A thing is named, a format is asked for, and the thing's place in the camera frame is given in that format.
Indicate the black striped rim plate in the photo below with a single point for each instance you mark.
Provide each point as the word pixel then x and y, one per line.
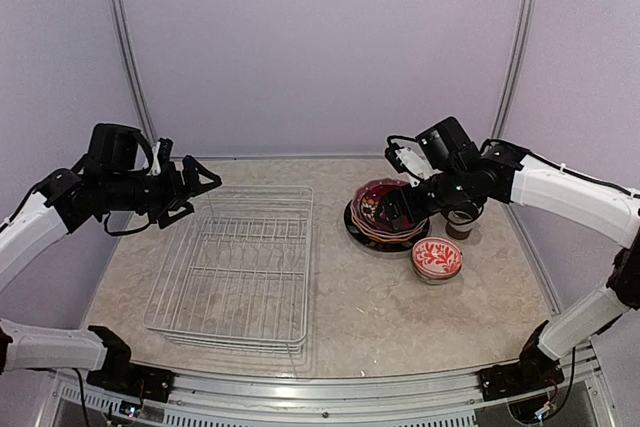
pixel 347 210

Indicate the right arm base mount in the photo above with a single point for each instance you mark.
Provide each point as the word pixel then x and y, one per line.
pixel 512 379

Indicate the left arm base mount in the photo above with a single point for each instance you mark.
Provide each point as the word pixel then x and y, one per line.
pixel 135 380

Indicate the aluminium corner post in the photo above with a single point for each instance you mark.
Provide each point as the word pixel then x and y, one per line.
pixel 125 46
pixel 516 59

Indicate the light pink plate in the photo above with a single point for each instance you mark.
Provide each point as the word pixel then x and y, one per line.
pixel 386 234

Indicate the brown cup white base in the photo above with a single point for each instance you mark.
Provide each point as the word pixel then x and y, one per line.
pixel 459 224

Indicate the light green ceramic bowl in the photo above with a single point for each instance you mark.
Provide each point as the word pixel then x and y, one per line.
pixel 429 279

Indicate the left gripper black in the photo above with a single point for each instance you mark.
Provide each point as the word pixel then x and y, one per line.
pixel 175 191

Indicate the left aluminium corner post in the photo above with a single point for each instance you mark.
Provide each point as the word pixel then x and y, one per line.
pixel 125 46

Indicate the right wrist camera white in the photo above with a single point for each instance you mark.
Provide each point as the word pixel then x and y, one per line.
pixel 408 163

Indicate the white wire dish rack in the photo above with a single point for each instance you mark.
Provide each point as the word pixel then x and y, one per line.
pixel 236 273

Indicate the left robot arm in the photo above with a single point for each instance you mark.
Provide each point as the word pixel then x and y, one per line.
pixel 120 172

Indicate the aluminium front rail frame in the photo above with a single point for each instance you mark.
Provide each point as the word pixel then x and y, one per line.
pixel 447 398

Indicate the dark pink dotted plate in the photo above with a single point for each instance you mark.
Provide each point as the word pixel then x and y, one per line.
pixel 363 207

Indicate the red patterned white bowl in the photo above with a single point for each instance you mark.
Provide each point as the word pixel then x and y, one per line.
pixel 436 258

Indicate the right aluminium corner post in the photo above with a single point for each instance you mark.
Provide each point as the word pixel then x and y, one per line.
pixel 516 59

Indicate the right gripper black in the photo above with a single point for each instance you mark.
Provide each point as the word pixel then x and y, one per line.
pixel 391 199

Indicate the yellow polka dot plate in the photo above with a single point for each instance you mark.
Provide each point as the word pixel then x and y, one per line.
pixel 393 245

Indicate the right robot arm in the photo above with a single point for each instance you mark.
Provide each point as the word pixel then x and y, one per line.
pixel 452 171

